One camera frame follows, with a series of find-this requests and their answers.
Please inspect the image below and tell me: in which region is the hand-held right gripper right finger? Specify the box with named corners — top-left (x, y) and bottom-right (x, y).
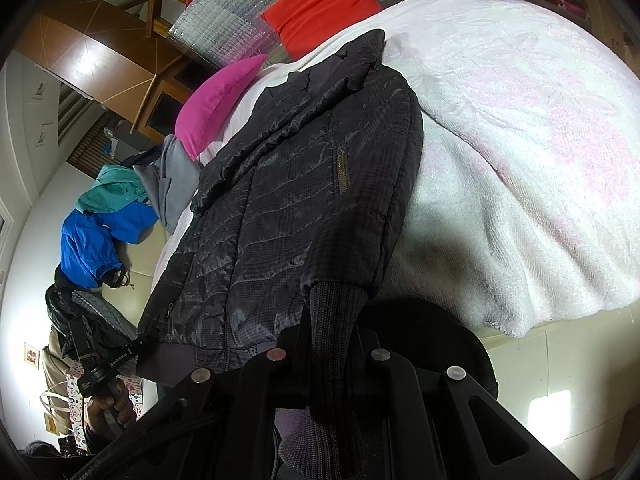
top-left (352, 325), bottom-right (578, 480)

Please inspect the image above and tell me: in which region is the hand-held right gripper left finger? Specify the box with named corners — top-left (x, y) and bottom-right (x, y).
top-left (70, 317), bottom-right (313, 480)

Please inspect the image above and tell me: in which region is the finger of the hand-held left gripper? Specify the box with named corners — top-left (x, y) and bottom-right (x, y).
top-left (107, 335), bottom-right (151, 361)

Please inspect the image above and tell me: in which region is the black quilted jacket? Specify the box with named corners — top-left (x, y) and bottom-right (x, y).
top-left (135, 29), bottom-right (426, 480)

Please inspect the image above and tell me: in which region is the person's left hand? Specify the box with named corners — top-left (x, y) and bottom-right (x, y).
top-left (82, 377), bottom-right (138, 441)

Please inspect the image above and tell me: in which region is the white patterned bag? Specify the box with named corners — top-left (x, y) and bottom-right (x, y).
top-left (40, 360), bottom-right (146, 441)

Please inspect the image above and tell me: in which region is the tan cloth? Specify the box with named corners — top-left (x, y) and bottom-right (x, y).
top-left (41, 345), bottom-right (71, 401)

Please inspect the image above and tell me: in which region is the grey quilted jacket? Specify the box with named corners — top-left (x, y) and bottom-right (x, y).
top-left (45, 280), bottom-right (141, 376)

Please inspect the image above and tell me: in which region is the blue and teal jacket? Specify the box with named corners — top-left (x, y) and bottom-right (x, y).
top-left (60, 165), bottom-right (161, 291)

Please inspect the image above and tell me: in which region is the grey garment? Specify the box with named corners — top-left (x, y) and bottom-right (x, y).
top-left (134, 135), bottom-right (202, 233)

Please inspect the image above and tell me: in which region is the dark navy cloth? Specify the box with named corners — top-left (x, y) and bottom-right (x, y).
top-left (120, 149), bottom-right (166, 170)

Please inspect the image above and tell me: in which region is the brown slatted blind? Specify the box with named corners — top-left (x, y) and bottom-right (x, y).
top-left (67, 110), bottom-right (146, 171)

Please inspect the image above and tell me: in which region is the pink pillow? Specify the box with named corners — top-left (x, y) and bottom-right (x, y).
top-left (175, 54), bottom-right (268, 161)

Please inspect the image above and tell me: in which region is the white fleece blanket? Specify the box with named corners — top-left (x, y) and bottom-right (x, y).
top-left (200, 0), bottom-right (640, 338)

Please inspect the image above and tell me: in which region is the brown wooden cabinet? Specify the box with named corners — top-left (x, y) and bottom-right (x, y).
top-left (12, 0), bottom-right (206, 143)

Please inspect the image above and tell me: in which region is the silver foil headboard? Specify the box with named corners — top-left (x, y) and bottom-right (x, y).
top-left (169, 0), bottom-right (461, 68)

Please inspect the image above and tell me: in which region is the large red pillow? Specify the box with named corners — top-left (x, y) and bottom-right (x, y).
top-left (261, 0), bottom-right (383, 57)

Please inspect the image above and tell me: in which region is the wooden shelf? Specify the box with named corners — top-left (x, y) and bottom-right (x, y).
top-left (457, 0), bottom-right (621, 46)

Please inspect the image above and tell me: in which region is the wall vent grille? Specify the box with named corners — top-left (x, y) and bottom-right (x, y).
top-left (56, 84), bottom-right (97, 147)

